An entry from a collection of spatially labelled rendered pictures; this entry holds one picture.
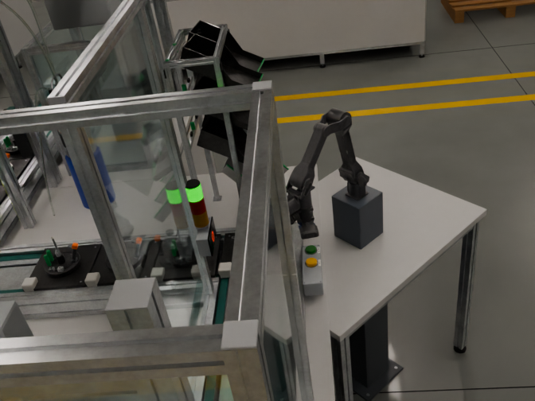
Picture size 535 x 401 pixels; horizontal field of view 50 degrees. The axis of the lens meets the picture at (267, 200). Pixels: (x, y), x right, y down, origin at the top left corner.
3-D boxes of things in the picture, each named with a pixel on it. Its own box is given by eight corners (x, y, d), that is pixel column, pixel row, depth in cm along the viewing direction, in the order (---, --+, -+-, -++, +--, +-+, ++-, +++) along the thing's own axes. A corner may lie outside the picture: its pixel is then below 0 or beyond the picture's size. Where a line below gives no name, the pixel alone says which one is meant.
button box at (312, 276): (321, 255, 220) (319, 243, 217) (323, 295, 203) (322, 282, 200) (302, 257, 221) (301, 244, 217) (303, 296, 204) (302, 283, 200)
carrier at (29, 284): (103, 247, 234) (93, 223, 227) (86, 289, 215) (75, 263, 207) (45, 251, 236) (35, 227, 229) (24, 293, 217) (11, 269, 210)
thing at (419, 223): (486, 215, 239) (486, 208, 237) (340, 342, 194) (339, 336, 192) (356, 161, 284) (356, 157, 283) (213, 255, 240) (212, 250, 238)
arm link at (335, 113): (333, 103, 200) (322, 114, 197) (350, 109, 195) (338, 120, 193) (350, 171, 221) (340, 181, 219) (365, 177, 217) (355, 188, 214)
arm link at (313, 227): (307, 187, 210) (290, 190, 209) (317, 217, 194) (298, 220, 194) (310, 205, 214) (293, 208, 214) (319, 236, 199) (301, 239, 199)
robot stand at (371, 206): (383, 232, 233) (383, 192, 222) (361, 250, 226) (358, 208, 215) (357, 219, 242) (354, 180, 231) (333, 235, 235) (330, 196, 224)
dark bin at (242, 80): (261, 79, 212) (267, 61, 208) (253, 95, 202) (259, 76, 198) (189, 52, 212) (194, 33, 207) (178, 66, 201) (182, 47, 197)
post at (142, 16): (213, 287, 205) (142, 4, 148) (212, 293, 202) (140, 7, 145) (205, 288, 205) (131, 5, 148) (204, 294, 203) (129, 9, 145)
